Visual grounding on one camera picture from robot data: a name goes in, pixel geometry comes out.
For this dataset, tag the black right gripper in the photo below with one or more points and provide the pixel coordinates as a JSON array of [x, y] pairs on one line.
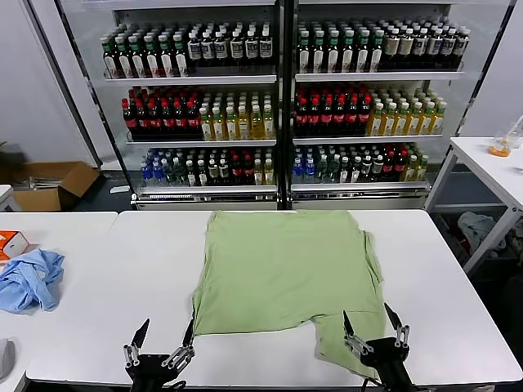
[[384, 355]]

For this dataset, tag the small dark bottle white cap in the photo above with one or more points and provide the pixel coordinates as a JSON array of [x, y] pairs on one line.
[[202, 173], [344, 171], [355, 170], [190, 173]]

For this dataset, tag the small dark bottle beige label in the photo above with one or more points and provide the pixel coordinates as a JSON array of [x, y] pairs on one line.
[[212, 171], [223, 171], [378, 167], [366, 167]]

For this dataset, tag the drinks display cabinet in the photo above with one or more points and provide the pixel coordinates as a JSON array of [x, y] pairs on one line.
[[367, 76], [184, 78]]

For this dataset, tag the light green shirt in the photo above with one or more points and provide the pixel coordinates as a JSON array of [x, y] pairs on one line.
[[286, 265]]

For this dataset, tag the small green tinted bottle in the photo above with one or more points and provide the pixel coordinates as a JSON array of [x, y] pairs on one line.
[[168, 173], [333, 169], [178, 173], [323, 169]]

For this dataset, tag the dark bottle white label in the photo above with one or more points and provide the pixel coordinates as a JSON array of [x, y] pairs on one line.
[[194, 50], [461, 45], [208, 49], [236, 48], [434, 46], [419, 47], [266, 47], [251, 47], [221, 49], [448, 45]]

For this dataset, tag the pile of pale clothes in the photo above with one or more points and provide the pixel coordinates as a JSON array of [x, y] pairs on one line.
[[478, 228]]

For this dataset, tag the orange and white box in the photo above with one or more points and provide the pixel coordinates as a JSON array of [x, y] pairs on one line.
[[12, 243]]

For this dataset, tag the dark blurry object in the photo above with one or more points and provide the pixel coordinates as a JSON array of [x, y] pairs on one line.
[[10, 157]]

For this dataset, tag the small white floor object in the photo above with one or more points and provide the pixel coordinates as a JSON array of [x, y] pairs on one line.
[[119, 189]]

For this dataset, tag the dark bottle green cap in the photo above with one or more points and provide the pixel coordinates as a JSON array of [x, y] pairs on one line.
[[363, 55], [165, 60], [135, 61], [150, 60], [122, 61], [347, 56], [377, 55], [333, 56], [303, 57], [318, 57], [180, 59], [109, 61]]

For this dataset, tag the small cola bottle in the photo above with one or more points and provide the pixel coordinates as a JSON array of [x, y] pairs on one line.
[[399, 165], [247, 171], [388, 165], [235, 171]]

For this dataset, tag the clear cup orange contents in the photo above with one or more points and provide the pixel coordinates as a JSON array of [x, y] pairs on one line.
[[500, 149]]

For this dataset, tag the crumpled light blue shirt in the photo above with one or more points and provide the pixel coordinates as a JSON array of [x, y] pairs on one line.
[[28, 281]]

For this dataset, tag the small blue water bottle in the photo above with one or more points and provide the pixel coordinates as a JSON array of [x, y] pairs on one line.
[[298, 171], [157, 173], [145, 173], [310, 171]]

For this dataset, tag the open glass cabinet door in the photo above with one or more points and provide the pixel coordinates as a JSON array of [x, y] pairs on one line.
[[81, 102], [478, 61]]

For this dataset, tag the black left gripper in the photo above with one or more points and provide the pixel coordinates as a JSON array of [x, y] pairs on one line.
[[151, 371]]

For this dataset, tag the small white table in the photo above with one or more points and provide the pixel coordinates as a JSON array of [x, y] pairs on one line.
[[6, 198]]

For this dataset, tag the grey rounded object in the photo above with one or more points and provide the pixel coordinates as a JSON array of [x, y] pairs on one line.
[[6, 359]]

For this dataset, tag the metal parts in carton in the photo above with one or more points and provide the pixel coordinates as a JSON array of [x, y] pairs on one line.
[[41, 182]]

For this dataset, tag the cola bottle red cap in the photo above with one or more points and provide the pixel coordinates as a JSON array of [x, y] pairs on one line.
[[301, 116], [154, 120], [166, 120], [314, 116], [179, 120], [339, 116], [326, 116], [352, 116], [365, 115], [192, 120], [142, 120], [130, 120]]

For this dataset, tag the white side table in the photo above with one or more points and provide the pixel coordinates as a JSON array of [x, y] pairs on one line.
[[478, 163]]

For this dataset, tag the clear plastic container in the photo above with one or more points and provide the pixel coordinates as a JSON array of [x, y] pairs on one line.
[[517, 134]]

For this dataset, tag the small yellow drink bottle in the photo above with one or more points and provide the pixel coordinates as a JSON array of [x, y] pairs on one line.
[[409, 169], [268, 173], [421, 168], [258, 173]]

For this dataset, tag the open cardboard box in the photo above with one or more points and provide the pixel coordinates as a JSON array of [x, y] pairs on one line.
[[79, 175]]

